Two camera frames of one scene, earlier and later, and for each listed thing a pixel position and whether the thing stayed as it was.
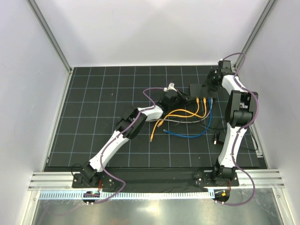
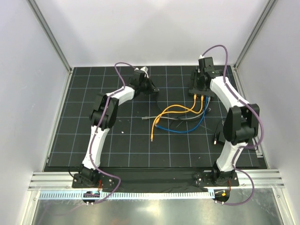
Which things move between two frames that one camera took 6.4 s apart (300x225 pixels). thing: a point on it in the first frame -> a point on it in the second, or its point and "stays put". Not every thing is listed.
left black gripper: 184,100 -> 152,87
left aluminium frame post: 50,35 stays put
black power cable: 253,138 -> 173,116
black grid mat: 190,134 stays put
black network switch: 198,90 stays put
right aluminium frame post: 255,32 stays put
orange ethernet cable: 170,110 -> 157,120
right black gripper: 212,73 -> 194,74
